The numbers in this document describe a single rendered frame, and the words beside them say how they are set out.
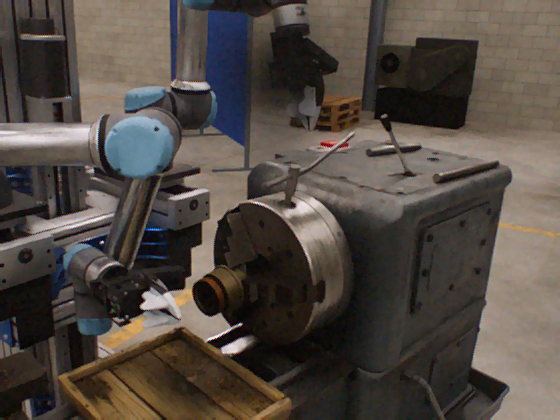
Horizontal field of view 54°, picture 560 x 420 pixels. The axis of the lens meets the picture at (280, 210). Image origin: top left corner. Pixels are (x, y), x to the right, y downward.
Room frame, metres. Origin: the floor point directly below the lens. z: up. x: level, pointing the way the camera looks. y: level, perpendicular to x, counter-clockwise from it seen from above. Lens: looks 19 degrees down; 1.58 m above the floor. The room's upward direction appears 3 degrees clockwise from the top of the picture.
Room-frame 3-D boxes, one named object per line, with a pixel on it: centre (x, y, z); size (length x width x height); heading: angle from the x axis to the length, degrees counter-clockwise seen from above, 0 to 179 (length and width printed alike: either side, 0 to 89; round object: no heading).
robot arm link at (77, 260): (1.06, 0.40, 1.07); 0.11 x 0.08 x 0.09; 46
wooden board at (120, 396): (0.89, 0.19, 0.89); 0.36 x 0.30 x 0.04; 46
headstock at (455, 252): (1.39, -0.26, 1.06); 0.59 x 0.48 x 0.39; 136
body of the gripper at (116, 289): (0.94, 0.29, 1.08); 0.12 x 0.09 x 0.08; 46
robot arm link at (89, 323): (1.08, 0.40, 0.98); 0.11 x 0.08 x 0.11; 1
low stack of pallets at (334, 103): (9.40, -0.72, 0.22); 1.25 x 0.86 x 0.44; 154
